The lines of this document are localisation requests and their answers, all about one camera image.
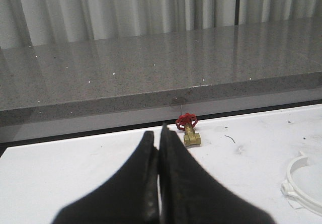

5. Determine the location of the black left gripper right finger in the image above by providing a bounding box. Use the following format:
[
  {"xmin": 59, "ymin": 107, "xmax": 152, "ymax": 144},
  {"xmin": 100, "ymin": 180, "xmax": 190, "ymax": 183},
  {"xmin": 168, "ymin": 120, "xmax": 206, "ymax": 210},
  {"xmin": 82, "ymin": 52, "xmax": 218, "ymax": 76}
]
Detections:
[{"xmin": 159, "ymin": 124, "xmax": 275, "ymax": 223}]

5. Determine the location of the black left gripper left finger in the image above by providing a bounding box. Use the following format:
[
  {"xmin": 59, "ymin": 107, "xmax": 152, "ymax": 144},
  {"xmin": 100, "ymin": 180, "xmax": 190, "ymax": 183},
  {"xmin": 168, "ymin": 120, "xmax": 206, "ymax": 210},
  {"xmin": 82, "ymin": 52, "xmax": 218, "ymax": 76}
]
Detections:
[{"xmin": 53, "ymin": 131, "xmax": 159, "ymax": 223}]

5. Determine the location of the white half-ring pipe clamp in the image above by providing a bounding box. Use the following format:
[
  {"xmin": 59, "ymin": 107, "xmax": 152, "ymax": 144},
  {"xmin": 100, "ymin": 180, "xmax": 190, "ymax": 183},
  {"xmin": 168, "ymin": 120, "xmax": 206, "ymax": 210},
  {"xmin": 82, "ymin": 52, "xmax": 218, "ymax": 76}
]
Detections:
[{"xmin": 281, "ymin": 151, "xmax": 321, "ymax": 216}]

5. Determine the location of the brass valve red handwheel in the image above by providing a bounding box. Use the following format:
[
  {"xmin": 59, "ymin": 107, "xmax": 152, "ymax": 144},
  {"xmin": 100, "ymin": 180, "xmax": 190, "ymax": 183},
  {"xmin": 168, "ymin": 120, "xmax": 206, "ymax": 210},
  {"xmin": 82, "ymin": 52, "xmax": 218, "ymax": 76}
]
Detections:
[{"xmin": 175, "ymin": 113, "xmax": 201, "ymax": 146}]

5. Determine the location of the grey stone countertop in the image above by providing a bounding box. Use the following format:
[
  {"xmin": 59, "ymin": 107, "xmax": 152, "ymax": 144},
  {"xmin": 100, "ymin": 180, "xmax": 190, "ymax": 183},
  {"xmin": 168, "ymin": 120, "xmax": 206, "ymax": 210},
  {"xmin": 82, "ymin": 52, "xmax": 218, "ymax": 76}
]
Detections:
[{"xmin": 1, "ymin": 17, "xmax": 321, "ymax": 143}]

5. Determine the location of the white pleated curtain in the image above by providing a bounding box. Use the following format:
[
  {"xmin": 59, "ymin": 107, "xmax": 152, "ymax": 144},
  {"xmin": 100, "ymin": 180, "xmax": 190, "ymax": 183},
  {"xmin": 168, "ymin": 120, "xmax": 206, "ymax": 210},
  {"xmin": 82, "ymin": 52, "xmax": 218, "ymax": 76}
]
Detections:
[{"xmin": 1, "ymin": 0, "xmax": 321, "ymax": 49}]

